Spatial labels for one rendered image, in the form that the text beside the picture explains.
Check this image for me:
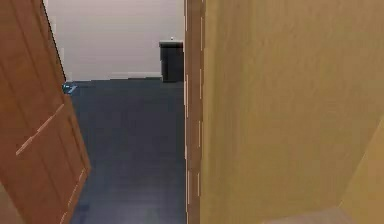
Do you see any small blue object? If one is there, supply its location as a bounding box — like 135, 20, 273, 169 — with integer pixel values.
62, 83, 78, 95

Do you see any brown wooden room door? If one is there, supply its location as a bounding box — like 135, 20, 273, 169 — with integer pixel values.
0, 0, 92, 224

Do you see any black cabinet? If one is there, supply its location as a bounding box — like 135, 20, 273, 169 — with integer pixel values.
158, 40, 185, 83

